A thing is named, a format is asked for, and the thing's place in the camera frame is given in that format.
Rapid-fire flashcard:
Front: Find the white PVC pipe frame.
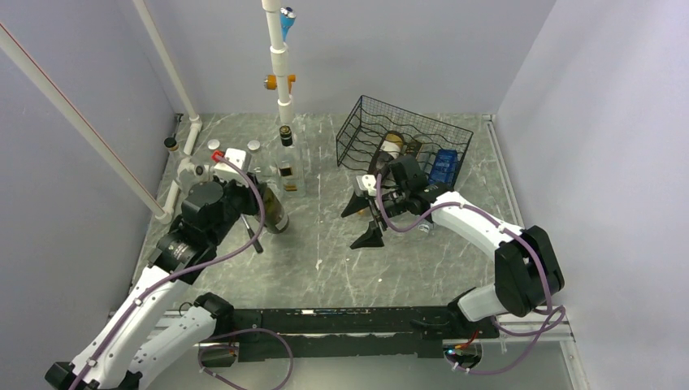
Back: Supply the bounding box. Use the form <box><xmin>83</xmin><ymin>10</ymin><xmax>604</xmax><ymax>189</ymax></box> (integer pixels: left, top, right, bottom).
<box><xmin>1</xmin><ymin>1</ymin><xmax>294</xmax><ymax>223</ymax></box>

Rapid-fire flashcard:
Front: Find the clear bottle silver cap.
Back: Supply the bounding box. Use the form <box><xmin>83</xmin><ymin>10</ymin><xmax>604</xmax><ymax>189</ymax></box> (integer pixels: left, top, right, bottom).
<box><xmin>206</xmin><ymin>139</ymin><xmax>221</xmax><ymax>156</ymax></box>

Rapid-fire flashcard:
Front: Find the dark gold-foil wine bottle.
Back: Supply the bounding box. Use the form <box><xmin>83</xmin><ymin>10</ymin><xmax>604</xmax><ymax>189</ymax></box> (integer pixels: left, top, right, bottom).
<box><xmin>367</xmin><ymin>131</ymin><xmax>405</xmax><ymax>176</ymax></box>

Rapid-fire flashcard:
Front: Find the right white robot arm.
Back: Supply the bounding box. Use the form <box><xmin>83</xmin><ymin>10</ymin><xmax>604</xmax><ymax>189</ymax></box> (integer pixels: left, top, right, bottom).
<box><xmin>341</xmin><ymin>155</ymin><xmax>565</xmax><ymax>337</ymax></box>

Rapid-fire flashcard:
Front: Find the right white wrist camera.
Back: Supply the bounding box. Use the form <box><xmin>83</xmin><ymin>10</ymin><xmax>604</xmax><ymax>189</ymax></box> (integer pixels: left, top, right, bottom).
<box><xmin>353</xmin><ymin>175</ymin><xmax>377</xmax><ymax>197</ymax></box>

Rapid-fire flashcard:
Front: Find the dark green wine bottle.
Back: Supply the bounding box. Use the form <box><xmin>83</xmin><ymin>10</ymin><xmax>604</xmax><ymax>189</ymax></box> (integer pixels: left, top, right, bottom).
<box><xmin>258</xmin><ymin>183</ymin><xmax>289</xmax><ymax>234</ymax></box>

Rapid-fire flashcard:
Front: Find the blue pipe clip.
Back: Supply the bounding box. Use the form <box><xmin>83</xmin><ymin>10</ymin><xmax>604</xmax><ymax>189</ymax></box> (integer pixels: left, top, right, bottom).
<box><xmin>280</xmin><ymin>6</ymin><xmax>296</xmax><ymax>41</ymax></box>

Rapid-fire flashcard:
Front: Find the orange pipe clamp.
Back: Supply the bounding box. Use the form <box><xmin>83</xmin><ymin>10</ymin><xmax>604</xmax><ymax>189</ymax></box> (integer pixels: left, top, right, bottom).
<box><xmin>263</xmin><ymin>74</ymin><xmax>297</xmax><ymax>92</ymax></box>

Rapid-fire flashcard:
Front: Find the black handled metal tool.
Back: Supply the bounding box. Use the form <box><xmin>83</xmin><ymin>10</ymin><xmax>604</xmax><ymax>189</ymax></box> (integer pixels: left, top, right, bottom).
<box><xmin>240</xmin><ymin>214</ymin><xmax>264</xmax><ymax>254</ymax></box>

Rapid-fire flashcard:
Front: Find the blue square glass bottle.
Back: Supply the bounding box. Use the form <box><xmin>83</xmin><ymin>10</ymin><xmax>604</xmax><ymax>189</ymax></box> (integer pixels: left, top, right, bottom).
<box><xmin>417</xmin><ymin>145</ymin><xmax>459</xmax><ymax>188</ymax></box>

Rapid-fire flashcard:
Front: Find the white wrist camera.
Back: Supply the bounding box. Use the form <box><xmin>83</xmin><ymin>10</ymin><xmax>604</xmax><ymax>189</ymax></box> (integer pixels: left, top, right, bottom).
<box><xmin>353</xmin><ymin>175</ymin><xmax>377</xmax><ymax>197</ymax></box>
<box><xmin>211</xmin><ymin>148</ymin><xmax>251</xmax><ymax>184</ymax></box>

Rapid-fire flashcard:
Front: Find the aluminium frame rail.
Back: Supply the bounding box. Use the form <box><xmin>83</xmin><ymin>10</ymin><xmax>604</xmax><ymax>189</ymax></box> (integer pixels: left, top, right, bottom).
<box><xmin>85</xmin><ymin>115</ymin><xmax>593</xmax><ymax>390</ymax></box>

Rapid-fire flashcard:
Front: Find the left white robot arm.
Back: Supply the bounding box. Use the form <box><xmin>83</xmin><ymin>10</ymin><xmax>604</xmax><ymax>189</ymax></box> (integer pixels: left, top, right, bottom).
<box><xmin>45</xmin><ymin>174</ymin><xmax>267</xmax><ymax>389</ymax></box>

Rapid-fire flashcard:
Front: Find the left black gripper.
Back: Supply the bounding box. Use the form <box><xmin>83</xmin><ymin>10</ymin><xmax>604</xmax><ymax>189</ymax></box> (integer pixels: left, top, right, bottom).
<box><xmin>207</xmin><ymin>171</ymin><xmax>266</xmax><ymax>245</ymax></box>

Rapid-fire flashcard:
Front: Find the purple cable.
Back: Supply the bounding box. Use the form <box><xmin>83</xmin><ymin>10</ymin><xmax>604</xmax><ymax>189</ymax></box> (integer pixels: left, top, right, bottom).
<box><xmin>374</xmin><ymin>171</ymin><xmax>567</xmax><ymax>377</ymax></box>
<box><xmin>67</xmin><ymin>156</ymin><xmax>295</xmax><ymax>390</ymax></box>

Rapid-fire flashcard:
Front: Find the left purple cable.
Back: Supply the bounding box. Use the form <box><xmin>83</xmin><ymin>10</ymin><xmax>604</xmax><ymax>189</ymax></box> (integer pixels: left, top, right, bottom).
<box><xmin>67</xmin><ymin>156</ymin><xmax>295</xmax><ymax>390</ymax></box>

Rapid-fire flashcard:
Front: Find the black wire wine rack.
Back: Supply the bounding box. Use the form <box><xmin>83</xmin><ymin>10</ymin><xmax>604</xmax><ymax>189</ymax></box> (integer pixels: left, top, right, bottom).
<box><xmin>336</xmin><ymin>95</ymin><xmax>473</xmax><ymax>184</ymax></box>

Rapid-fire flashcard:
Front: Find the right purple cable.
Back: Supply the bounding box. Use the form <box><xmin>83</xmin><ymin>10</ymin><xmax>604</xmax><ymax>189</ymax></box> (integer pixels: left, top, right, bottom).
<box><xmin>374</xmin><ymin>171</ymin><xmax>567</xmax><ymax>377</ymax></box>

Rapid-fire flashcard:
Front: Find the clear bottle dark label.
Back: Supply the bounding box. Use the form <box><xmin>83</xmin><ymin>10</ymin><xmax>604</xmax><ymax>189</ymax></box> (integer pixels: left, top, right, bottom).
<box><xmin>247</xmin><ymin>140</ymin><xmax>279</xmax><ymax>188</ymax></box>

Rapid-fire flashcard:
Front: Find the clear slim bottle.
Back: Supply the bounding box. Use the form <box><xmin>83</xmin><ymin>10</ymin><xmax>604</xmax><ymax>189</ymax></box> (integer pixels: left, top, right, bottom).
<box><xmin>405</xmin><ymin>139</ymin><xmax>432</xmax><ymax>170</ymax></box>

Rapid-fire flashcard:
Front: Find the clear square bottle black cap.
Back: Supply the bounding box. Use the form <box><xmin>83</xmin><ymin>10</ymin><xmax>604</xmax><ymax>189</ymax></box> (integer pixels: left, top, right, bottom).
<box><xmin>276</xmin><ymin>125</ymin><xmax>306</xmax><ymax>197</ymax></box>

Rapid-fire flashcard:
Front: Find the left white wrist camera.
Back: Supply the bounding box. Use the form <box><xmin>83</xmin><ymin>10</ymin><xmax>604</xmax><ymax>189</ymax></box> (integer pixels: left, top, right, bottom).
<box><xmin>211</xmin><ymin>148</ymin><xmax>251</xmax><ymax>184</ymax></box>

